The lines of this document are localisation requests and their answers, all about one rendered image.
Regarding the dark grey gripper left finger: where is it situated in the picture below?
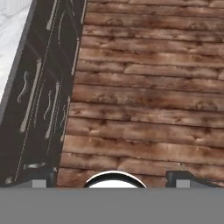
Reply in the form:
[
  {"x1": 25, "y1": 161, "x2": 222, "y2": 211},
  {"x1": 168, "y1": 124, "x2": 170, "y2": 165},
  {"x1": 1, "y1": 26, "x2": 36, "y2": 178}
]
[{"x1": 4, "y1": 168, "x2": 57, "y2": 189}]

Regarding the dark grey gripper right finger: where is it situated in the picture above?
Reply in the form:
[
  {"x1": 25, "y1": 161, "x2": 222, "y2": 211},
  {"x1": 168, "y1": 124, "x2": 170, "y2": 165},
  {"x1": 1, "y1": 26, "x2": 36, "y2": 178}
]
[{"x1": 164, "y1": 170, "x2": 221, "y2": 189}]

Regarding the dark cupboard run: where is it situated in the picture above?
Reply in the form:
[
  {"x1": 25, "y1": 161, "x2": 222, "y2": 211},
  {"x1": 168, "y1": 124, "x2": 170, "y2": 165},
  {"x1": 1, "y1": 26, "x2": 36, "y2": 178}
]
[{"x1": 0, "y1": 0, "x2": 88, "y2": 188}]

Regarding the round white black-rimmed object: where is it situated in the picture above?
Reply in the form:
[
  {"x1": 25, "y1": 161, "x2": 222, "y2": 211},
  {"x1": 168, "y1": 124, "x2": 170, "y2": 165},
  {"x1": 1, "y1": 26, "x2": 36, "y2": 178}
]
[{"x1": 83, "y1": 170, "x2": 147, "y2": 189}]

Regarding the pale cupboard handle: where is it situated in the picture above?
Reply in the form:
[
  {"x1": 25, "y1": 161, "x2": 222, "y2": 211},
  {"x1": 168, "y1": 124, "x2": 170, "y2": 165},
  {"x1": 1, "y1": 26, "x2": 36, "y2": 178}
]
[
  {"x1": 45, "y1": 0, "x2": 60, "y2": 32},
  {"x1": 71, "y1": 38, "x2": 81, "y2": 77},
  {"x1": 19, "y1": 58, "x2": 43, "y2": 134}
]

